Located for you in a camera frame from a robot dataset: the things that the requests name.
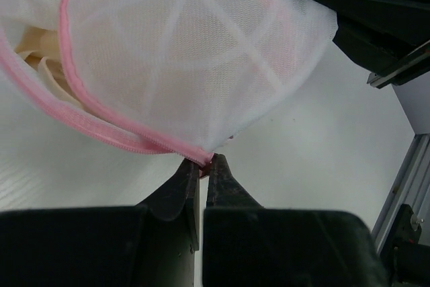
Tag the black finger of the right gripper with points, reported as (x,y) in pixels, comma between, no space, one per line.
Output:
(389,38)

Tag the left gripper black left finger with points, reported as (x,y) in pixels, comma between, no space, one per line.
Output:
(149,244)

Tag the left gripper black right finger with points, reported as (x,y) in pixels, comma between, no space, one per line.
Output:
(245,244)

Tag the white mesh laundry bag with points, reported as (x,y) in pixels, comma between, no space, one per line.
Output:
(162,80)

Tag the beige bra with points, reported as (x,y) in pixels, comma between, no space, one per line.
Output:
(39,49)

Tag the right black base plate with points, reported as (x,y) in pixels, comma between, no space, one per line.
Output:
(406,260)

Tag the aluminium rail frame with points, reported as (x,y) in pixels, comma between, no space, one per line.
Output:
(411,186)

